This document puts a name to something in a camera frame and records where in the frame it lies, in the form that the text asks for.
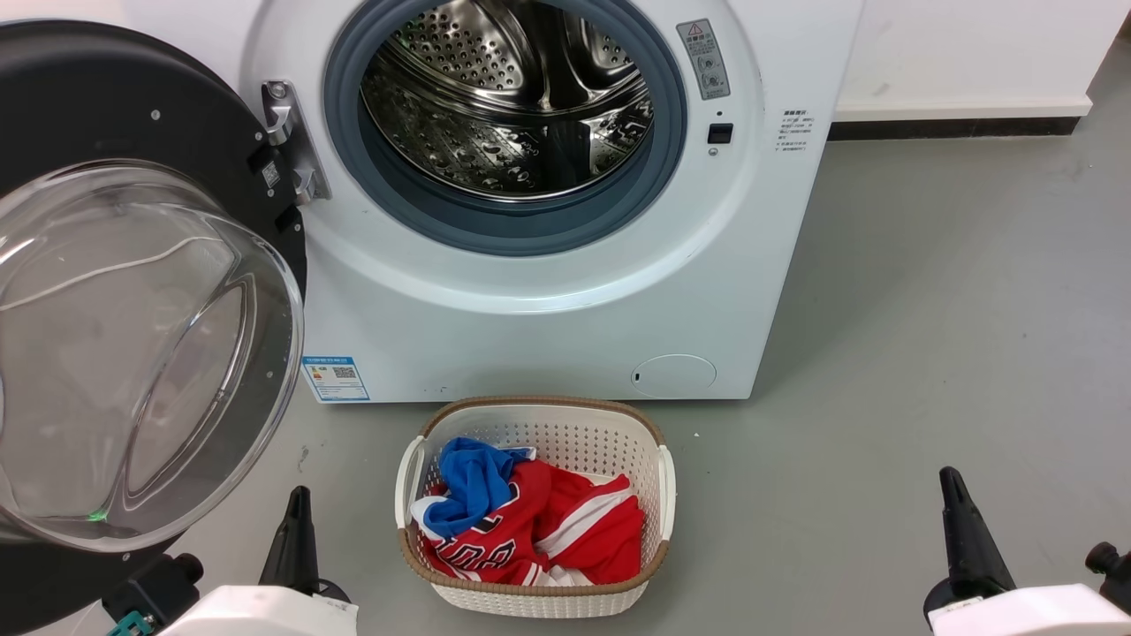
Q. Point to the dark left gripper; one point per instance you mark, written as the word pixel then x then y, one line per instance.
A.
pixel 334 592

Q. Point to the black left wrist camera block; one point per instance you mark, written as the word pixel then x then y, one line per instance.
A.
pixel 155 587

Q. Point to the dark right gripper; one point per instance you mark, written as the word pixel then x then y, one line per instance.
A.
pixel 938 605

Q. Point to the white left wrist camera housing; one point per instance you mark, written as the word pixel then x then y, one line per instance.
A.
pixel 265 614

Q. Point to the red basketball jersey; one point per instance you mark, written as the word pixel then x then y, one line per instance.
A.
pixel 583 539

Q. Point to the small black text label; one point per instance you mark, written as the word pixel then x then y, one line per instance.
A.
pixel 795 131

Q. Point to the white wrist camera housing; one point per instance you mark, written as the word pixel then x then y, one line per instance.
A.
pixel 1034 614
pixel 265 614

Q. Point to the black round glass washer door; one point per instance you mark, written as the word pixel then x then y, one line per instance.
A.
pixel 106 88

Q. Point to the black door latch slot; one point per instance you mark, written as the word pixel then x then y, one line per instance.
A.
pixel 720 133

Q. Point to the round white filter cover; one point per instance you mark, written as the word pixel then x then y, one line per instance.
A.
pixel 673 375

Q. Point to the white plastic laundry basket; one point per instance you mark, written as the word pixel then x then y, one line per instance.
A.
pixel 565 433

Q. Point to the blue energy label sticker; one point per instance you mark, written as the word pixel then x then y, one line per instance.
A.
pixel 336 379

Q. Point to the black wrist camera block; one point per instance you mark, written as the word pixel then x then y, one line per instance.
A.
pixel 1112 570
pixel 155 587

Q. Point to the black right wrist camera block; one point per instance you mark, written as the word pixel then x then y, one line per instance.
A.
pixel 1112 570

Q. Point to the blue garment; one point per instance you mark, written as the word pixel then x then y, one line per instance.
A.
pixel 473 481

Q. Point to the white front-load washing machine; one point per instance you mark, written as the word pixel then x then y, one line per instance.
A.
pixel 530 336

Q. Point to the metal washer door hinge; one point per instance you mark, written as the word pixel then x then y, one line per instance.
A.
pixel 296 146

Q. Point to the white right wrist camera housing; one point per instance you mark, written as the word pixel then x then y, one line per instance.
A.
pixel 1034 614

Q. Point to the grey warning sticker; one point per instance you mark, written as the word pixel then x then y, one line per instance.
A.
pixel 703 58

